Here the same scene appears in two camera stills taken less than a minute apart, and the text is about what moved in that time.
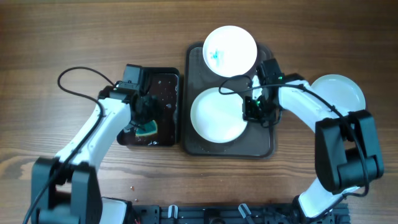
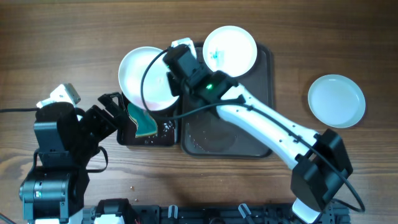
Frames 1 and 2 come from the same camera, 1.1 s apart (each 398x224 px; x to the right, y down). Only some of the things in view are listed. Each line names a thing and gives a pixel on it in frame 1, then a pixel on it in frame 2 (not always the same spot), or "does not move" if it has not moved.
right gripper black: x=250 y=115 to x=176 y=89
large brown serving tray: x=254 y=141 does not move
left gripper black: x=155 y=109 to x=109 y=125
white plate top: x=229 y=51 does not move
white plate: x=341 y=92 does not move
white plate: x=218 y=117 to x=156 y=86
